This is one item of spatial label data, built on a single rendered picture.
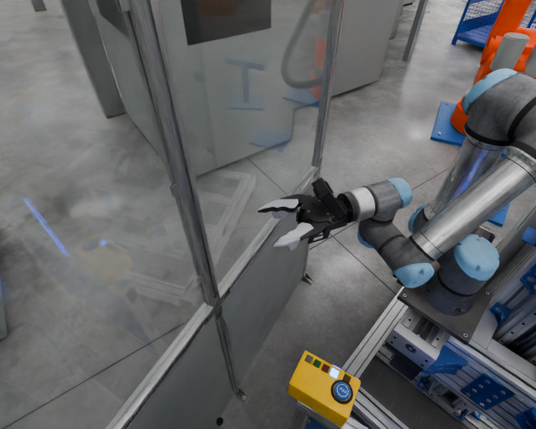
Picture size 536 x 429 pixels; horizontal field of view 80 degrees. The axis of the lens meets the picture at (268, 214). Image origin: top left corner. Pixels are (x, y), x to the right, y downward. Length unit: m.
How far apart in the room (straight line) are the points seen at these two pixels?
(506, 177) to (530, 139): 0.08
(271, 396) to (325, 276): 0.87
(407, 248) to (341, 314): 1.50
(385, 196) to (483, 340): 0.68
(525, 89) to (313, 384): 0.81
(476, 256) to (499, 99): 0.41
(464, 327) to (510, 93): 0.66
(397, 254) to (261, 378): 1.41
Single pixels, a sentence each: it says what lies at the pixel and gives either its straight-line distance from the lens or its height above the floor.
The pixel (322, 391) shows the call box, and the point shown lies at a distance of 0.93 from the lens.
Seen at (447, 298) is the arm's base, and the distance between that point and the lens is 1.12.
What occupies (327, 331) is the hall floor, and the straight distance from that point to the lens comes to 2.18.
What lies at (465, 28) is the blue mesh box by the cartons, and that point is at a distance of 7.13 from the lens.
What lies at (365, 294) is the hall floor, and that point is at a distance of 2.36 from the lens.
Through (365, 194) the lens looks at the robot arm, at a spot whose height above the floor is 1.47.
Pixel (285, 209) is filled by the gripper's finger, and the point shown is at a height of 1.46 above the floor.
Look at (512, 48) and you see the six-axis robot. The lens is 3.89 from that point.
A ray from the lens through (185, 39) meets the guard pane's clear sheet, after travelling 0.65.
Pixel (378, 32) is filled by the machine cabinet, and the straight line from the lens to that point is 4.76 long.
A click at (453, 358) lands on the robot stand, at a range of 1.27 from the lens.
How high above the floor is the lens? 1.96
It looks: 46 degrees down
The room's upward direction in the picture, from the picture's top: straight up
